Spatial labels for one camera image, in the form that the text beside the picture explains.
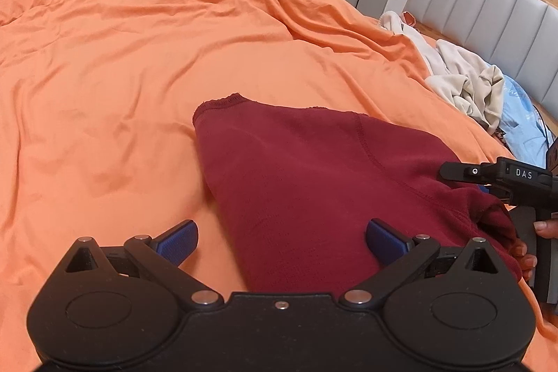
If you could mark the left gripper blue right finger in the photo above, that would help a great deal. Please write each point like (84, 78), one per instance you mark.
(403, 259)

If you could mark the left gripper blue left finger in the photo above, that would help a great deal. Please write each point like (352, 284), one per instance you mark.
(158, 260)

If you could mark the dark red knit sweater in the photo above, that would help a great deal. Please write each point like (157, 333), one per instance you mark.
(296, 188)

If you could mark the person's right hand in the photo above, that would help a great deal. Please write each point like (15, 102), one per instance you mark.
(525, 246)

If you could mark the light blue pillow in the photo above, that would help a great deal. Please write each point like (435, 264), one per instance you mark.
(524, 131)

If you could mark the cream crumpled garment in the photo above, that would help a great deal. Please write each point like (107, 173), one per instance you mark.
(460, 77)

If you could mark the grey padded headboard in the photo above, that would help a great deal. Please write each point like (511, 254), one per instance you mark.
(519, 36)

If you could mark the orange bed duvet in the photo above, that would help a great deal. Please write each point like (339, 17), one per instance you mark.
(97, 102)

